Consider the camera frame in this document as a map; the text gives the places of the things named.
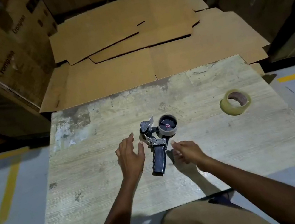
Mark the large flat cardboard sheet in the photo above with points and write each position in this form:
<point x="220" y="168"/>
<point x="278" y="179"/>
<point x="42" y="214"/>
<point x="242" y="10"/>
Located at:
<point x="183" y="58"/>

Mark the person's blue trousers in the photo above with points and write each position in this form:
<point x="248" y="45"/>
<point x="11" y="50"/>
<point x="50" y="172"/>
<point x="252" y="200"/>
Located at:
<point x="222" y="199"/>

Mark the clear tape roll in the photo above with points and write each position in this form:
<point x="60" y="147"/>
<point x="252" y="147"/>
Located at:
<point x="228" y="109"/>

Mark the person's right hand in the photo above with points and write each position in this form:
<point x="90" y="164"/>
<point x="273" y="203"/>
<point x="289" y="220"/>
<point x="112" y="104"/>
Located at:
<point x="190" y="152"/>

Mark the small cardboard flap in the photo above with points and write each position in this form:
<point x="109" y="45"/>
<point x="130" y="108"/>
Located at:
<point x="257" y="69"/>

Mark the black handheld tape dispenser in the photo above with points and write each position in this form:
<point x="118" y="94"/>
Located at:
<point x="159" y="162"/>

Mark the person's left forearm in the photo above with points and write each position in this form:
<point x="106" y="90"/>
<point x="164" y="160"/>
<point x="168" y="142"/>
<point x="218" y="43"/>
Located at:
<point x="118" y="221"/>

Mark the person's left hand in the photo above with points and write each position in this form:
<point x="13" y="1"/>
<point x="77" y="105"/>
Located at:
<point x="130" y="159"/>

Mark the grey tape core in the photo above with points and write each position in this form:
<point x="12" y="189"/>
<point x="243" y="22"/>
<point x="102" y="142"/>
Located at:
<point x="168" y="134"/>

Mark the flat brown cardboard sheet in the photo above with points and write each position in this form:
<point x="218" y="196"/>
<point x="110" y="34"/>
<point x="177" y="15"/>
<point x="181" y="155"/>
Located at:
<point x="99" y="30"/>
<point x="164" y="32"/>

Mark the person's right forearm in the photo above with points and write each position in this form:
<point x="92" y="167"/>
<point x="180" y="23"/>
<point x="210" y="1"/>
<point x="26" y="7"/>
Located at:
<point x="264" y="195"/>

